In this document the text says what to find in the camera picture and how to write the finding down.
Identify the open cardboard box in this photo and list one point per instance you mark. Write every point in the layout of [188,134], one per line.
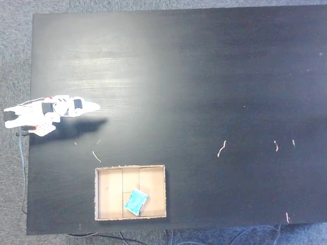
[155,183]

